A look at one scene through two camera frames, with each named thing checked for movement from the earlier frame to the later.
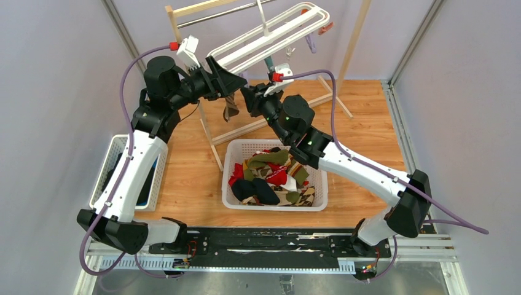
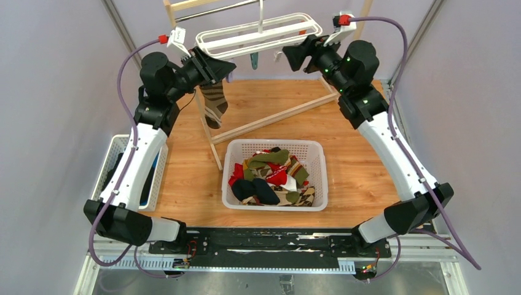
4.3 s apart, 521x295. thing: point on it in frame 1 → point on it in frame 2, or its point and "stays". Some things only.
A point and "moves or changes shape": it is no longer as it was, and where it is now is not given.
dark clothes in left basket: x=144 y=193 stays
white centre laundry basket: x=237 y=152 stays
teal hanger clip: x=269 y=62 → x=254 y=59
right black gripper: x=254 y=98 → x=313 y=47
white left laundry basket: x=117 y=145 stays
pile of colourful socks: x=273 y=176 stays
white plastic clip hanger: x=305 y=19 moves or changes shape
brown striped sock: x=231 y=108 → x=216 y=105
